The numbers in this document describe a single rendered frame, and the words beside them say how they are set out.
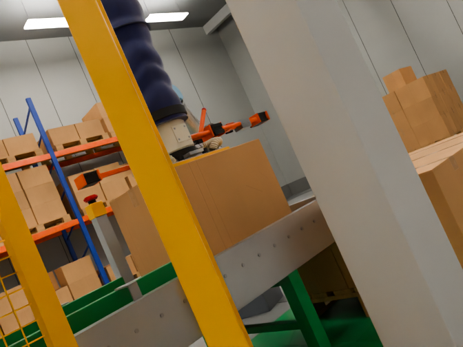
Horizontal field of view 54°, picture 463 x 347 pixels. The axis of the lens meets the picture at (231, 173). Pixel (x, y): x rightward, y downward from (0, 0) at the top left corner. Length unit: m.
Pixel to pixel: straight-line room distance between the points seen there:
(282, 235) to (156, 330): 0.64
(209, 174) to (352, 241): 0.95
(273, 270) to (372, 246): 0.77
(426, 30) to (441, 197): 10.31
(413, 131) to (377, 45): 3.71
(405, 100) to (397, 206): 8.51
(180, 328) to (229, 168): 0.75
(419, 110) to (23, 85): 8.62
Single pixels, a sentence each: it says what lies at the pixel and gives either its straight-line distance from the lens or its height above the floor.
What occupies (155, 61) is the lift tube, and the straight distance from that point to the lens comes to 2.04.
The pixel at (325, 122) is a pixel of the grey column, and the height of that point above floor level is 0.82.
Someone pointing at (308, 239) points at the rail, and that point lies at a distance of 1.87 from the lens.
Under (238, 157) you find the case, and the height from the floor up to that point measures 0.90.
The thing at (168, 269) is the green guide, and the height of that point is 0.62.
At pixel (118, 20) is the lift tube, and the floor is 1.62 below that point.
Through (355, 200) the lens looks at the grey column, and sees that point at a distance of 0.95.
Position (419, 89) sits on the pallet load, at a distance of 9.28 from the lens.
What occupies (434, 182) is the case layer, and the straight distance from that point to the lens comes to 1.87.
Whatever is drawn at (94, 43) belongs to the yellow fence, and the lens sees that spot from 0.69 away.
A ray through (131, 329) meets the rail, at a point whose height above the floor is 0.54.
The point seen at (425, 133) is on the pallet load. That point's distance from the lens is 9.40.
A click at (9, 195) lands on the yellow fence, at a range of 1.19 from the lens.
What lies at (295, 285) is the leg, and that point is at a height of 0.36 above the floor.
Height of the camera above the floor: 0.76
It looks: 3 degrees up
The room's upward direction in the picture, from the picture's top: 24 degrees counter-clockwise
